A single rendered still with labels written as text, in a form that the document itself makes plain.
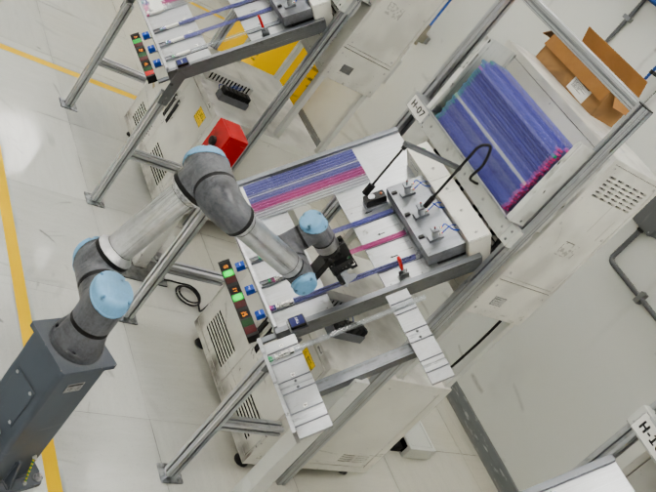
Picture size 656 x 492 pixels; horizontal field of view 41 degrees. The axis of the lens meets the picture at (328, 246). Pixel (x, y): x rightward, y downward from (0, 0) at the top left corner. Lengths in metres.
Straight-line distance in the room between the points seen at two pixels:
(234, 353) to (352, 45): 1.48
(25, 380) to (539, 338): 2.70
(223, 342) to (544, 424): 1.70
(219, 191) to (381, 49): 1.99
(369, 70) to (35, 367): 2.24
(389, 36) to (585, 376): 1.82
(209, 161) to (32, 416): 0.86
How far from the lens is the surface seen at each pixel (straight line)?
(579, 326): 4.34
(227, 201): 2.20
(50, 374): 2.44
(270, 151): 4.17
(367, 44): 4.00
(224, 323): 3.50
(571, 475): 2.47
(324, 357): 3.01
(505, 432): 4.51
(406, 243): 2.90
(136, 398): 3.30
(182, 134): 4.14
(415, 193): 2.96
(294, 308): 2.77
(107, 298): 2.31
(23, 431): 2.59
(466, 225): 2.84
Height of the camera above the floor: 2.14
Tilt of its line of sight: 25 degrees down
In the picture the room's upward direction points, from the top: 40 degrees clockwise
